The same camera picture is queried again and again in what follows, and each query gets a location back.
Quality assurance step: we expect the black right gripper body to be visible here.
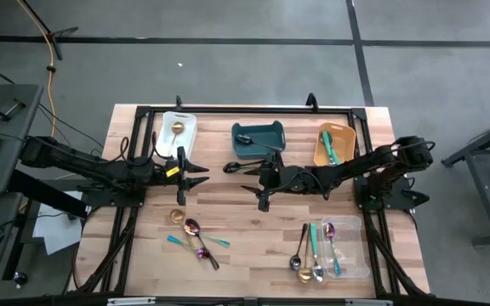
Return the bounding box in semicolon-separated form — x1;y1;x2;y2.
258;152;304;213

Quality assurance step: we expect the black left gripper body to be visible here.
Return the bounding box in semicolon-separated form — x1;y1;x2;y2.
153;146;187;207

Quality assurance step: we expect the white plastic bin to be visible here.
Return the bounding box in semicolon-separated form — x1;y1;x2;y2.
153;110;198;165

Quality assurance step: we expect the dark teal plastic bin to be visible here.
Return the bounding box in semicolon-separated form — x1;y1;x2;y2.
231;120;288;161

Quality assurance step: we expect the yellow plastic bin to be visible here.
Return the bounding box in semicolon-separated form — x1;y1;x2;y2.
312;122;357;167

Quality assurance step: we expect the clear plastic bin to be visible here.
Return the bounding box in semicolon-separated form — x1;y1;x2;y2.
320;215;372;280

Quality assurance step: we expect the white paper sheet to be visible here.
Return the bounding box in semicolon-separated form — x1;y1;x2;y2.
31;190;88;256

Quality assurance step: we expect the black diagonal strut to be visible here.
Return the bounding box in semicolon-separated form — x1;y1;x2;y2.
7;168;89;220

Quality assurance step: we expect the black round knob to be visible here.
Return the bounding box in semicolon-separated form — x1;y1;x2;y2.
12;270;29;288

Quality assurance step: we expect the black tripod stand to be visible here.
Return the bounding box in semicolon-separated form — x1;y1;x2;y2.
19;0;80;60

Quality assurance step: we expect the black table frame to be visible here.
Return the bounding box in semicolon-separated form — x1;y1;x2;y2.
68;104;431;298

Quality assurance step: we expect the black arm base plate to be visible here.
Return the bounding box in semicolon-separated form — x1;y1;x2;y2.
353;173;419;212
81;186;147;209

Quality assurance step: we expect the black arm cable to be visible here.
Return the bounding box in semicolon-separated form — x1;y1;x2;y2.
118;135;130;162
391;139;436;155

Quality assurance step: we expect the silver bracket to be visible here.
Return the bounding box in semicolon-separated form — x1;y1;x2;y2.
345;298;394;306
106;296;157;306

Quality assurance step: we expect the black floor cable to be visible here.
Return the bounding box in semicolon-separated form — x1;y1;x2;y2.
0;57;105;150

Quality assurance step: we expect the yellow cable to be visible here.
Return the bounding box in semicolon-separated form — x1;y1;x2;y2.
14;0;58;139

